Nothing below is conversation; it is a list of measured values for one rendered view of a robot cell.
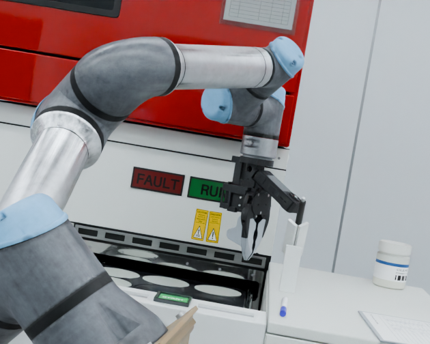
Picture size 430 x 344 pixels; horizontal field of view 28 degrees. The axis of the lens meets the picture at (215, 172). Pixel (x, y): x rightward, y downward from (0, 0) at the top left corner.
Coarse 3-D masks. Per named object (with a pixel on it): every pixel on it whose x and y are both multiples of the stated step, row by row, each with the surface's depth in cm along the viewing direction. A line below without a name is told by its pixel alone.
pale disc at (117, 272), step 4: (104, 268) 186; (108, 268) 186; (112, 268) 187; (116, 268) 188; (108, 272) 182; (112, 272) 182; (116, 272) 183; (120, 272) 184; (124, 272) 185; (128, 272) 186; (132, 272) 186; (116, 276) 179; (120, 276) 179; (124, 276) 180; (128, 276) 181; (132, 276) 182; (136, 276) 182
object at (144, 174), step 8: (136, 176) 193; (144, 176) 193; (152, 176) 193; (160, 176) 192; (168, 176) 192; (176, 176) 192; (136, 184) 193; (144, 184) 193; (152, 184) 193; (160, 184) 192; (168, 184) 192; (176, 184) 192; (176, 192) 192
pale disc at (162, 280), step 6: (144, 276) 184; (150, 276) 185; (156, 276) 186; (162, 276) 187; (150, 282) 179; (156, 282) 180; (162, 282) 181; (168, 282) 182; (174, 282) 183; (180, 282) 184
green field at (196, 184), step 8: (192, 184) 192; (200, 184) 192; (208, 184) 192; (216, 184) 192; (192, 192) 192; (200, 192) 192; (208, 192) 192; (216, 192) 192; (224, 192) 192; (216, 200) 192
